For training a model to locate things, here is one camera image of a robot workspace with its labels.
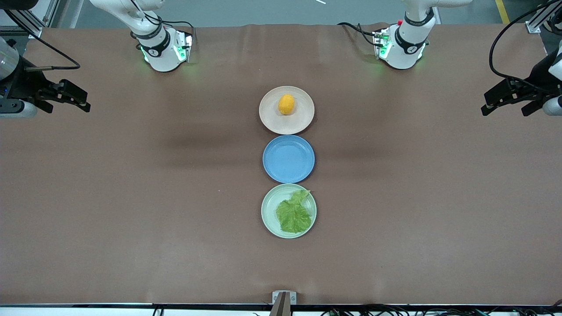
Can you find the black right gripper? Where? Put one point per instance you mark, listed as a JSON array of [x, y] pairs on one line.
[[27, 82]]

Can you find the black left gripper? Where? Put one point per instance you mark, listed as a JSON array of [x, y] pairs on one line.
[[532, 83]]

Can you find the yellow lemon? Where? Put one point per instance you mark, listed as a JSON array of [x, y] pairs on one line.
[[286, 104]]

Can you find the green lettuce leaf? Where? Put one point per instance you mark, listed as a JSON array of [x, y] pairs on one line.
[[293, 215]]

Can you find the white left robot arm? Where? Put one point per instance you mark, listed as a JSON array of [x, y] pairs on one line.
[[406, 48]]

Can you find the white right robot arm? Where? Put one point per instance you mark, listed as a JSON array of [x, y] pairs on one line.
[[162, 52]]

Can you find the brown table cover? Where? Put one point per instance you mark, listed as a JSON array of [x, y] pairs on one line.
[[131, 219]]

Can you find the beige round plate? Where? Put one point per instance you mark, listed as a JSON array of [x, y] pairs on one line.
[[272, 118]]

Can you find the blue round plate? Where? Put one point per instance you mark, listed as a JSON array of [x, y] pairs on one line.
[[288, 159]]

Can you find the light green round plate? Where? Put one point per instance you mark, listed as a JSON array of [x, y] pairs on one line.
[[272, 197]]

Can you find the aluminium frame profile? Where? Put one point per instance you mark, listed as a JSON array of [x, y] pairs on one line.
[[539, 19], [35, 24]]

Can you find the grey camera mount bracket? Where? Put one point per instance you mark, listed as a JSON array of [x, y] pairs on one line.
[[283, 300]]

